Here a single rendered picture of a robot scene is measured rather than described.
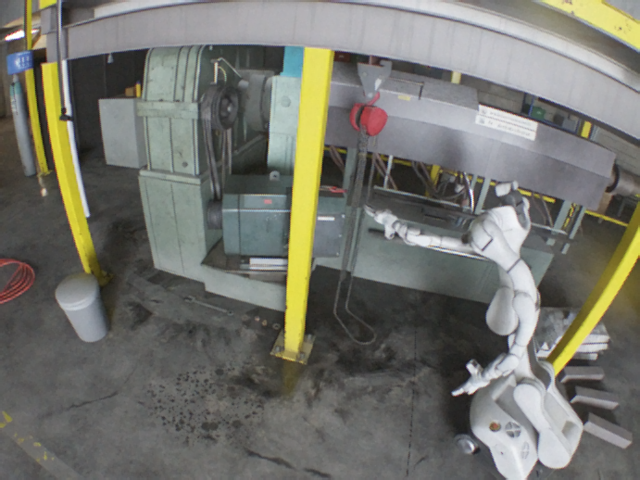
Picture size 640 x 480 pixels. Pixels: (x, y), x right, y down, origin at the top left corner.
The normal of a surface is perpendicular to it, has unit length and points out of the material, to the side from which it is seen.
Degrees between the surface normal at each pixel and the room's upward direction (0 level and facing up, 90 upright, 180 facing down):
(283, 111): 90
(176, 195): 90
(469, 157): 90
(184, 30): 90
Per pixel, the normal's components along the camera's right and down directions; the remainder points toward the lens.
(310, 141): -0.22, 0.50
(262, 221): 0.11, 0.55
